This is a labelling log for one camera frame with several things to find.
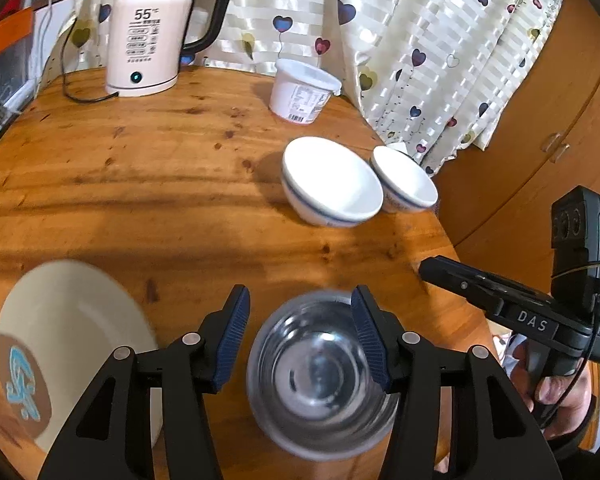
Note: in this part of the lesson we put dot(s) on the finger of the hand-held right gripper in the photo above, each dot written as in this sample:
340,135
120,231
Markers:
455,280

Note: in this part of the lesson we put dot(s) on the large white bowl blue stripe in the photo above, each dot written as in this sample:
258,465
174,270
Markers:
330,180

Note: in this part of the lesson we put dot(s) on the small white bowl blue stripe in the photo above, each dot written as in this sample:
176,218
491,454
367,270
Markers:
405,180

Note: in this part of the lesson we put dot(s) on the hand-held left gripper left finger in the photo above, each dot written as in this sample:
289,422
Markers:
232,335

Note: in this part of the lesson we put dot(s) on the clear container with orange lid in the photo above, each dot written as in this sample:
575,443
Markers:
5,35

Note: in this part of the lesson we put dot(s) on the person's right hand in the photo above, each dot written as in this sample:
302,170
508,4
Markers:
565,400

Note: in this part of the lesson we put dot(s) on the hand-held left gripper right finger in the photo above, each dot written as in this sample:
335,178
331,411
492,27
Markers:
370,340

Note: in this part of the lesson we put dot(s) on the heart print striped curtain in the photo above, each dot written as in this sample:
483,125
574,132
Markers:
405,10

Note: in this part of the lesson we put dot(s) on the wooden cabinet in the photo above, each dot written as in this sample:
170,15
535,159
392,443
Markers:
530,110

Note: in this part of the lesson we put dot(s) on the stainless steel bowl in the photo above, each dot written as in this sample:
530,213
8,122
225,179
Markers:
305,360

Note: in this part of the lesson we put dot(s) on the white plastic tub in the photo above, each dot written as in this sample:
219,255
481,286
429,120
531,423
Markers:
300,95

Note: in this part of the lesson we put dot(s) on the green plate with fish print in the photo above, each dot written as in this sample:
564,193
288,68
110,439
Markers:
80,320

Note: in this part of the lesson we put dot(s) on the cream electric kettle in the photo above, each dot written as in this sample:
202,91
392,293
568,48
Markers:
140,50

